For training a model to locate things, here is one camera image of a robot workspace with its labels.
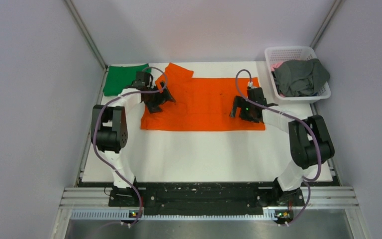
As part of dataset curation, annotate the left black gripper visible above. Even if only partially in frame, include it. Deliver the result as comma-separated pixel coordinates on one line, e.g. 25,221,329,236
144,81,175,113

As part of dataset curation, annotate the orange t shirt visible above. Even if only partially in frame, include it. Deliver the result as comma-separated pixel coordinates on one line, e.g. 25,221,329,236
140,63,266,131

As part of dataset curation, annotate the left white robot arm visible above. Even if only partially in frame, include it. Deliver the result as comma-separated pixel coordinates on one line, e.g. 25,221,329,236
91,68,175,207

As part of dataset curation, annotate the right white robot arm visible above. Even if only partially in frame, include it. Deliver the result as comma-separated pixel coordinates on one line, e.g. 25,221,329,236
230,87,335,205

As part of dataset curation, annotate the folded green t shirt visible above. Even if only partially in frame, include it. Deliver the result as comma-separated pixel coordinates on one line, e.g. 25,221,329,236
103,64,149,97

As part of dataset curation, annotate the pink garment in basket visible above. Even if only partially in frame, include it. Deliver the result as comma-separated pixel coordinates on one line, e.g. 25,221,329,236
270,61,283,71

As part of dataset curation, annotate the white plastic laundry basket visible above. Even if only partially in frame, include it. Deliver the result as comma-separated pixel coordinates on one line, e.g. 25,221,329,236
265,46,331,104

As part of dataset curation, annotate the grey t shirt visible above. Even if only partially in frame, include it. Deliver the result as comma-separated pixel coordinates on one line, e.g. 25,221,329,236
271,59,330,97

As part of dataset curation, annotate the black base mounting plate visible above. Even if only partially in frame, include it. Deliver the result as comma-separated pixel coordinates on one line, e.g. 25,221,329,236
108,182,305,216

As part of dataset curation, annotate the white slotted cable duct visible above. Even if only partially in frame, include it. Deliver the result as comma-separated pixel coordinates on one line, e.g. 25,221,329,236
71,209,277,222

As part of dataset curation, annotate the aluminium frame rail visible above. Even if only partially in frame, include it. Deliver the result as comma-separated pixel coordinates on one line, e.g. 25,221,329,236
59,186,360,210

